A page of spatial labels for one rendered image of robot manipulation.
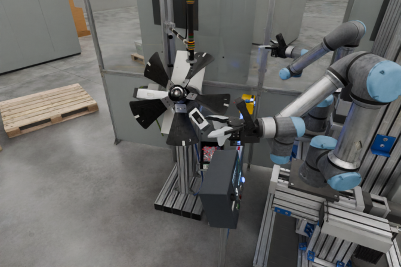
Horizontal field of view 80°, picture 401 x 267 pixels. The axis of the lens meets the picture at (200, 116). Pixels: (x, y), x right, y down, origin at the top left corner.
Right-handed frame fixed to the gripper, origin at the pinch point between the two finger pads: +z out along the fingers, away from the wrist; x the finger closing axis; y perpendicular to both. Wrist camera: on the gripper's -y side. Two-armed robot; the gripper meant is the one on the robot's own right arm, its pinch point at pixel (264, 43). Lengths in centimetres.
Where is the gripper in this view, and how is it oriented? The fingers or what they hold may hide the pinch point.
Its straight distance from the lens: 195.3
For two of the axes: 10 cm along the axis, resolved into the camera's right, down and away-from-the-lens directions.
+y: 1.0, 8.0, 5.9
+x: 7.4, -4.6, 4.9
